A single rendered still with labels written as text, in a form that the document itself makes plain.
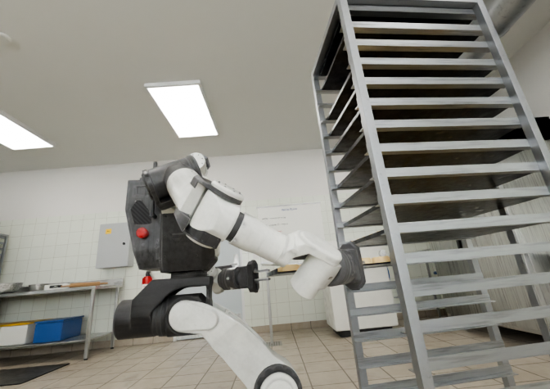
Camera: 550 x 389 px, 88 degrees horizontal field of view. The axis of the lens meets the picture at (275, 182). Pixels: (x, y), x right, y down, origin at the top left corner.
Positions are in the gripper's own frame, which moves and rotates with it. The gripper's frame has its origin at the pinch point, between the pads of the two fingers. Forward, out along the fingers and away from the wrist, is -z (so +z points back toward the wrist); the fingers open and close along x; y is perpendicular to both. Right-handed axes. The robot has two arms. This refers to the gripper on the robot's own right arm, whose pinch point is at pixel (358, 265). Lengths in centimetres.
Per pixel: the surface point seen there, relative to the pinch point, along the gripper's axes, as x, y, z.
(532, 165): 27, -49, -49
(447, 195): 18.6, -24.3, -23.5
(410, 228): 9.2, -13.4, -12.7
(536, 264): -11, -50, -245
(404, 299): -9.9, -9.3, -4.6
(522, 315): -18.1, -32.6, -32.0
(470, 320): -17.6, -20.9, -20.4
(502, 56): 72, -54, -49
